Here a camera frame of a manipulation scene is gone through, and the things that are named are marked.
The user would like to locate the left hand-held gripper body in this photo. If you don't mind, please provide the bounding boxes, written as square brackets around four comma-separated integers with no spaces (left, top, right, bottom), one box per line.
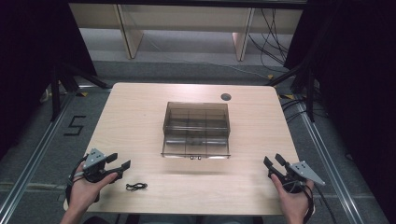
[81,147,124,184]

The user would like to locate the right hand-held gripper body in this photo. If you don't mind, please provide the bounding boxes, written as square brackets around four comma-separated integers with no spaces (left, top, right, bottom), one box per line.
[267,160,327,195]

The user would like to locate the person's right hand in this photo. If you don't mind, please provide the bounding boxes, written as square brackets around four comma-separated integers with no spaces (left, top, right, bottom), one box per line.
[269,173,315,219]

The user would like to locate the person's left hand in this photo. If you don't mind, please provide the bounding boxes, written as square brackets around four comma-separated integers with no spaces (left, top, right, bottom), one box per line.
[68,162,120,217]

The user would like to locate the black metal stand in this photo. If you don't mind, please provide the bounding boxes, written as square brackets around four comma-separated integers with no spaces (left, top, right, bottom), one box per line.
[264,63,316,123]
[49,61,112,122]

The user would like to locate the smoky transparent drawer box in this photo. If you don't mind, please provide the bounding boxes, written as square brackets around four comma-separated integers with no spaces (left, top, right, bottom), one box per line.
[161,101,232,161]

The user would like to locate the dark curtain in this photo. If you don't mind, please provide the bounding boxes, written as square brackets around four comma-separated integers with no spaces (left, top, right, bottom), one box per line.
[0,0,98,160]
[283,0,396,217]

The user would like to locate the white background desk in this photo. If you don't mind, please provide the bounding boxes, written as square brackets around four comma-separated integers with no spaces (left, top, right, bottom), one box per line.
[68,3,304,62]

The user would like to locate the small black hair tie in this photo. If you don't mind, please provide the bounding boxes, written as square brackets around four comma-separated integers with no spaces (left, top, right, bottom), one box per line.
[125,182,149,191]

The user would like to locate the grey floor rail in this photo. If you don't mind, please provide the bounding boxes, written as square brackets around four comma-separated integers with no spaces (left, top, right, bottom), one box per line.
[0,91,78,220]
[295,100,366,224]

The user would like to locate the left hand-held gripper cable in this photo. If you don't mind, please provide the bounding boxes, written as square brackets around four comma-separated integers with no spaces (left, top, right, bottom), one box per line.
[64,154,90,204]

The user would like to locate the hand-held gripper cable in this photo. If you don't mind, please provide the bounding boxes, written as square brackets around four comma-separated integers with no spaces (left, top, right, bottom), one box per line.
[64,154,90,204]
[303,182,338,224]

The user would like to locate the right hand-held gripper cable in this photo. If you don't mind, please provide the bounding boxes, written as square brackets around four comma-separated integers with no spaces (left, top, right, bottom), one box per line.
[303,182,338,224]

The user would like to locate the black floor cables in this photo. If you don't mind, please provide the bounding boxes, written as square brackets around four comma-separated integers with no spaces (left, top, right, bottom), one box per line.
[280,96,330,124]

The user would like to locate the black hanging cables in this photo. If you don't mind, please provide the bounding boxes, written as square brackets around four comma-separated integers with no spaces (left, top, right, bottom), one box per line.
[247,7,291,68]

